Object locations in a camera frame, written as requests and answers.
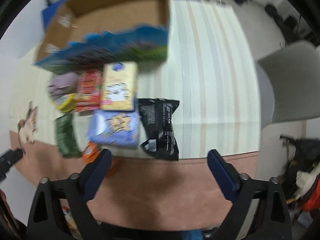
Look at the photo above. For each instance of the red candy packet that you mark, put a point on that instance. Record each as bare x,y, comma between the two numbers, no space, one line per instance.
88,93

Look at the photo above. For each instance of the yellow tissue pack white bear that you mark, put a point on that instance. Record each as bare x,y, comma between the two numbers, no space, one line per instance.
118,91

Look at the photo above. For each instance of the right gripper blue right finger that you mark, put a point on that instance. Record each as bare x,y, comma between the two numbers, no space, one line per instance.
226,176

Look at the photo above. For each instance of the grey office chair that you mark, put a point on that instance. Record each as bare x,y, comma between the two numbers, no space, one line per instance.
289,84

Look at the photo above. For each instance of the blue tissue pack brown bear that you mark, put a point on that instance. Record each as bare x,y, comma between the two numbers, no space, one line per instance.
114,128

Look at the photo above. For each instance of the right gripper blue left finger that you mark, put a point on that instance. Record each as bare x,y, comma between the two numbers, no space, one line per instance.
94,173

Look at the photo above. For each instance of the open cardboard box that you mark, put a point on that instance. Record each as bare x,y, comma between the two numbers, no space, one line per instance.
94,32

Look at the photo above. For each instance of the purple cloth silver dish sponge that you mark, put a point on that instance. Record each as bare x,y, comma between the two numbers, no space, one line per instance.
62,91

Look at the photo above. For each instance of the green snack bag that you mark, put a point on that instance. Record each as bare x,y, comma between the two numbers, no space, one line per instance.
65,138

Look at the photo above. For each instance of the orange snack bag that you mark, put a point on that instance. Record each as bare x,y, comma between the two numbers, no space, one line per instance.
92,151

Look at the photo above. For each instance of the black snack bag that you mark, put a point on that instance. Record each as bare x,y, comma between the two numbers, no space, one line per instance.
156,117

